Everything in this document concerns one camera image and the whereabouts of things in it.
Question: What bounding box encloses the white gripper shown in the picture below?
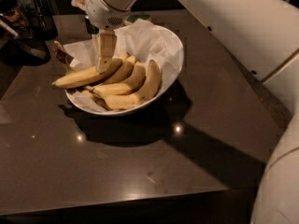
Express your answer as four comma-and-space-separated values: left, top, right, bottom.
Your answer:
71, 0, 129, 73

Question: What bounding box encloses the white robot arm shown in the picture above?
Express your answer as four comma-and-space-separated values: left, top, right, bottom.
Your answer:
91, 0, 299, 224

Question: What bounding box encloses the white bowl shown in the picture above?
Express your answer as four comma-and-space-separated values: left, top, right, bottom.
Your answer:
64, 24, 185, 117

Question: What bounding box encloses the yellow banana bunch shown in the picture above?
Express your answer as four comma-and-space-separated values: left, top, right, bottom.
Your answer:
51, 40, 163, 111

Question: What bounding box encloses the green yellow sponge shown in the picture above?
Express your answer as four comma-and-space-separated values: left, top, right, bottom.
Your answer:
124, 13, 151, 26

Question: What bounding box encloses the black mesh basket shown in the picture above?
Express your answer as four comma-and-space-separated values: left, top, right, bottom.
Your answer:
27, 0, 58, 41

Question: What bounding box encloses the white paper liner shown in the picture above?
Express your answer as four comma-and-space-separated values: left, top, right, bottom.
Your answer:
63, 18, 183, 114

